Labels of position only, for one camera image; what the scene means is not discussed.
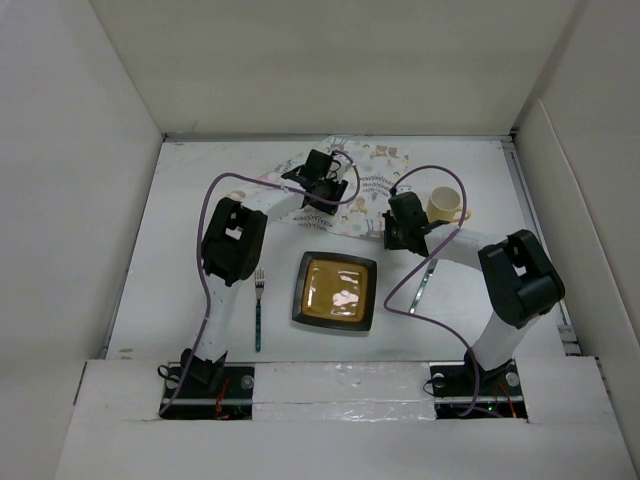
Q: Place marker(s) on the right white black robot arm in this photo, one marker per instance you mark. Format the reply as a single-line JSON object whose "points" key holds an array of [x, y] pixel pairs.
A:
{"points": [[521, 282]]}

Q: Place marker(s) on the floral patterned cloth napkin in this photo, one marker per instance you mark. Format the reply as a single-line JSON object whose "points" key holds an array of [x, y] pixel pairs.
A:
{"points": [[370, 169]]}

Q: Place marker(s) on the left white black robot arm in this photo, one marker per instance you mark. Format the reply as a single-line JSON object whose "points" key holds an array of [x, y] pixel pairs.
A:
{"points": [[229, 245]]}

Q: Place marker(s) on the fork with teal handle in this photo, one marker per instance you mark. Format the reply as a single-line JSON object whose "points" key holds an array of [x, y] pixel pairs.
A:
{"points": [[259, 283]]}

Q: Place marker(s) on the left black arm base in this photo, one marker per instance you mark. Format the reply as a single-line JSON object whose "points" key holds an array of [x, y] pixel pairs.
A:
{"points": [[210, 391]]}

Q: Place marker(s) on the yellow ceramic mug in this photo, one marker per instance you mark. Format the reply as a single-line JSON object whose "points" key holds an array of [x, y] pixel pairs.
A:
{"points": [[445, 204]]}

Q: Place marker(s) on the square black brown plate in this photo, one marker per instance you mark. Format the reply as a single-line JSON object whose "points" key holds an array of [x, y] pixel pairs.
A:
{"points": [[335, 291]]}

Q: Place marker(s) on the silver table knife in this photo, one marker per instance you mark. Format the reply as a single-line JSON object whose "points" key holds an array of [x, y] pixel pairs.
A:
{"points": [[428, 274]]}

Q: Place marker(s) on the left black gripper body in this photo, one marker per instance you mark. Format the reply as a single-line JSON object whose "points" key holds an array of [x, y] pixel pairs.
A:
{"points": [[329, 187]]}

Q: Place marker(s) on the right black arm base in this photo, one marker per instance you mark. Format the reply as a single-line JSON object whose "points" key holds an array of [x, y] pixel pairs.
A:
{"points": [[459, 392]]}

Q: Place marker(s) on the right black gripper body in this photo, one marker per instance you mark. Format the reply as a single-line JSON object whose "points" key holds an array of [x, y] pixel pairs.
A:
{"points": [[394, 232]]}

